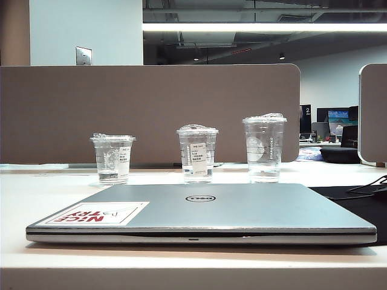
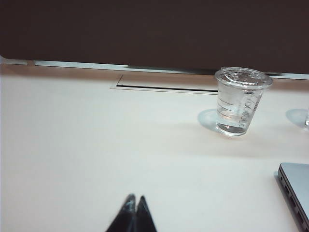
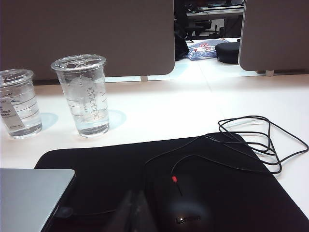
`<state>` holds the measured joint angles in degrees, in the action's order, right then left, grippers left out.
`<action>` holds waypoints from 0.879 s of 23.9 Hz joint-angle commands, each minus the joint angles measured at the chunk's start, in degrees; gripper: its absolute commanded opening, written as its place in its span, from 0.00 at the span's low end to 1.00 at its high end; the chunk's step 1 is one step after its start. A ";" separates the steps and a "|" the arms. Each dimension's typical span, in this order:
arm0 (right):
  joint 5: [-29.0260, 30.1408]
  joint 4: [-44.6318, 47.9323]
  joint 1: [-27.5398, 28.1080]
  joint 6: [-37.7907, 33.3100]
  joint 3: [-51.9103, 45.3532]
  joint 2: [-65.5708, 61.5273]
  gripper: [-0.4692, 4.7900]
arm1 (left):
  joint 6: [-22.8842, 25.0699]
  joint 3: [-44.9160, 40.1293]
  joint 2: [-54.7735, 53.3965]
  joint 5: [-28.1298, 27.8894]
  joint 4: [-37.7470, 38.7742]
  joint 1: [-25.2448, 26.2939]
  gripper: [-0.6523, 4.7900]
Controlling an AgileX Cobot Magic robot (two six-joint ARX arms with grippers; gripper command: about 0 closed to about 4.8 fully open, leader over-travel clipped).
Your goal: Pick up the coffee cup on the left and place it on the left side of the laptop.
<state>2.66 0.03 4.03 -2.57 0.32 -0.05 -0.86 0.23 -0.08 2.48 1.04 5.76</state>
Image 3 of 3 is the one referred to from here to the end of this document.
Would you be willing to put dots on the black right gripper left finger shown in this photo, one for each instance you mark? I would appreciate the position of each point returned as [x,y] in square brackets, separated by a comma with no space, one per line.
[125,217]

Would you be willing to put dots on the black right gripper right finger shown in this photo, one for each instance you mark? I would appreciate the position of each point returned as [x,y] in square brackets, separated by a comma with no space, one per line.
[142,217]

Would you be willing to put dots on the silver Dell laptop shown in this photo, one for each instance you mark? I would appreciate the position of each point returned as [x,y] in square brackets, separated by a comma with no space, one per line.
[29,195]

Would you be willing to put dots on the tall clear plastic lidded cup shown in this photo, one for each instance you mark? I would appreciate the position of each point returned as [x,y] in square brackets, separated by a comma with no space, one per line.
[82,96]

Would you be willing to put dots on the small clear cup white label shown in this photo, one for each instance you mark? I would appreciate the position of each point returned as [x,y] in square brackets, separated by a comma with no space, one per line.
[21,108]

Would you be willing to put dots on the black Lenovo computer mouse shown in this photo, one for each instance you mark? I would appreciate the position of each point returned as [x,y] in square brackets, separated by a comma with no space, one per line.
[188,207]

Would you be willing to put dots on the black mouse pad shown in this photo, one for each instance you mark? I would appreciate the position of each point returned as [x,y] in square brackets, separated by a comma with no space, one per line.
[108,164]

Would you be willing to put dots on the blue patterned bag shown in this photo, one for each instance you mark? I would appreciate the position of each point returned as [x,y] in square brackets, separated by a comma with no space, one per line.
[202,49]

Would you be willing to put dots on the wide brown desk partition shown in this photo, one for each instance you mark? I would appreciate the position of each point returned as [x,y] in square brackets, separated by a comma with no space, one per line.
[84,36]

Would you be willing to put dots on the black round cushion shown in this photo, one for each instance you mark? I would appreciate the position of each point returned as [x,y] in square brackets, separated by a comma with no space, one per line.
[227,52]

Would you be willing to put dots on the narrow brown desk partition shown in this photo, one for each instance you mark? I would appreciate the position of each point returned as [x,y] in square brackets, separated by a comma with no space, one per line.
[275,33]

